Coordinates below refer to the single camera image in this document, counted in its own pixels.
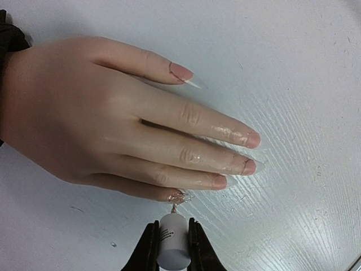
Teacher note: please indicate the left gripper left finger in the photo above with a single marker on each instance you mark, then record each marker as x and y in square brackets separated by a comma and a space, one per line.
[144, 256]

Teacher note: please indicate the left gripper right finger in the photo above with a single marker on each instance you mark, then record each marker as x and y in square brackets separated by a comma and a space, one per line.
[203, 256]

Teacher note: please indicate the mannequin hand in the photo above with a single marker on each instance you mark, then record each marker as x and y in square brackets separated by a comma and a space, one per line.
[83, 110]

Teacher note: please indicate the white nail polish cap brush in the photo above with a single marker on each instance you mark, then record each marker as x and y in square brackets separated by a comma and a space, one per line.
[173, 251]

